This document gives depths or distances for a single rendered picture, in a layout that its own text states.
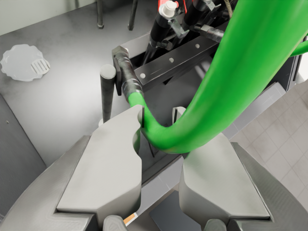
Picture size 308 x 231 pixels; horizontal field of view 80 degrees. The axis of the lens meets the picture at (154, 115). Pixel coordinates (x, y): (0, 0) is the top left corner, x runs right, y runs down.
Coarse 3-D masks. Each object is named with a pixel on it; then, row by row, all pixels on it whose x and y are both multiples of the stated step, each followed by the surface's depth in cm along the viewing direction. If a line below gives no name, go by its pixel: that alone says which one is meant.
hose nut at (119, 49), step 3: (114, 48) 23; (117, 48) 23; (120, 48) 23; (123, 48) 23; (114, 51) 23; (117, 51) 22; (120, 51) 22; (123, 51) 22; (126, 51) 23; (114, 54) 22; (126, 54) 23; (114, 57) 23
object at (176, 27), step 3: (168, 21) 28; (177, 21) 28; (171, 24) 28; (174, 24) 28; (177, 24) 28; (174, 27) 28; (177, 27) 28; (180, 27) 28; (174, 30) 28; (177, 30) 28; (180, 30) 28; (183, 30) 28; (177, 33) 28; (180, 33) 28; (177, 36) 28
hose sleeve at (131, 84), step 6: (120, 54) 22; (120, 60) 21; (126, 60) 21; (120, 66) 20; (126, 66) 20; (126, 72) 19; (132, 72) 19; (126, 78) 18; (132, 78) 18; (126, 84) 18; (132, 84) 18; (138, 84) 18; (126, 90) 17; (132, 90) 17; (138, 90) 17; (126, 96) 17
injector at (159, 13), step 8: (160, 8) 27; (160, 16) 28; (160, 24) 29; (168, 24) 29; (152, 32) 32; (160, 32) 30; (152, 40) 33; (160, 40) 32; (152, 48) 36; (168, 48) 32; (144, 56) 40; (152, 56) 39; (144, 64) 42
